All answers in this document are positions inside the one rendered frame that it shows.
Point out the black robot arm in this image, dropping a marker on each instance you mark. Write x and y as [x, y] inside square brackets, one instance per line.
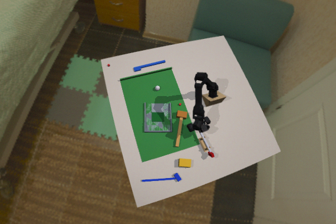
[198, 108]

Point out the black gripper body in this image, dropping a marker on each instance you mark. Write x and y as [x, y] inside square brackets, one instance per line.
[190, 125]

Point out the green flat mat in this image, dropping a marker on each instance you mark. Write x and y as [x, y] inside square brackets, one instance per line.
[140, 90]

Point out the blue flat bar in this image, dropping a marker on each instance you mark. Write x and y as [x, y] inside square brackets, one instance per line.
[138, 68]

